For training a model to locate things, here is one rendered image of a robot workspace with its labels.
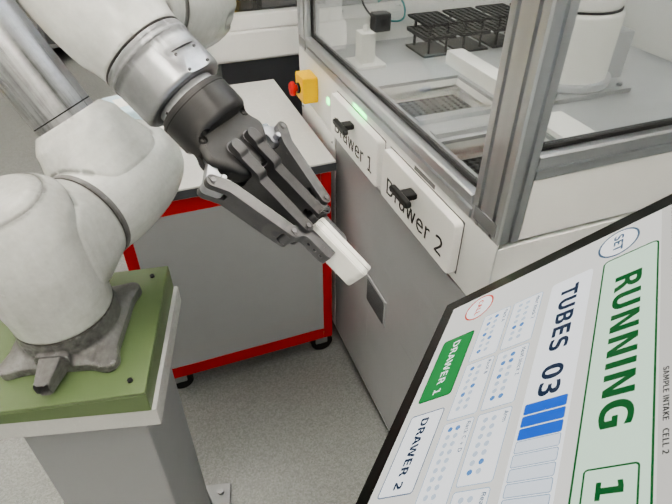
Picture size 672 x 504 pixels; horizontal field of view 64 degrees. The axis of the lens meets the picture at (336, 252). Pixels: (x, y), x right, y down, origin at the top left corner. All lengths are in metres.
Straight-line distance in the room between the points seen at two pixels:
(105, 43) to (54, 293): 0.41
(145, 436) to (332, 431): 0.83
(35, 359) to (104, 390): 0.11
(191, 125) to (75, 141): 0.42
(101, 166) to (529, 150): 0.62
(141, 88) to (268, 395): 1.41
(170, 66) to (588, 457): 0.44
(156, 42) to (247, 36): 1.48
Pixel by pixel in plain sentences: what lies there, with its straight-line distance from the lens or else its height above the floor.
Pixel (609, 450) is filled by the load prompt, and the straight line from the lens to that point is 0.39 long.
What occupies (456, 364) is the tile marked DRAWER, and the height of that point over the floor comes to 1.02.
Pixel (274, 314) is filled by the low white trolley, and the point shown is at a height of 0.26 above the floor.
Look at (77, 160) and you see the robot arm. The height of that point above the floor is 1.05.
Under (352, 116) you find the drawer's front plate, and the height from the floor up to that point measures 0.93.
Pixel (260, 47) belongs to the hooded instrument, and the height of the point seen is 0.84.
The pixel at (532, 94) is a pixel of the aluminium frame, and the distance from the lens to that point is 0.75.
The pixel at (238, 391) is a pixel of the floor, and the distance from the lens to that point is 1.85.
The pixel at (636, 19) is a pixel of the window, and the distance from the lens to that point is 0.84.
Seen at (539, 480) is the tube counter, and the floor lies 1.12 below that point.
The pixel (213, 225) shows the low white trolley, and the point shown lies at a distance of 1.45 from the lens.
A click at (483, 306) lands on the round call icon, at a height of 1.02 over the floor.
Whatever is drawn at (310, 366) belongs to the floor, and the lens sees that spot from 1.89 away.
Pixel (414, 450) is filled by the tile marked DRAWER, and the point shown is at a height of 1.01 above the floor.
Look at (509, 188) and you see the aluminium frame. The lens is 0.81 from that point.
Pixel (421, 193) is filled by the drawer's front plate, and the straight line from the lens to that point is 1.01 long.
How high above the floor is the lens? 1.45
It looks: 38 degrees down
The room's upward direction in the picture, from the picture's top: straight up
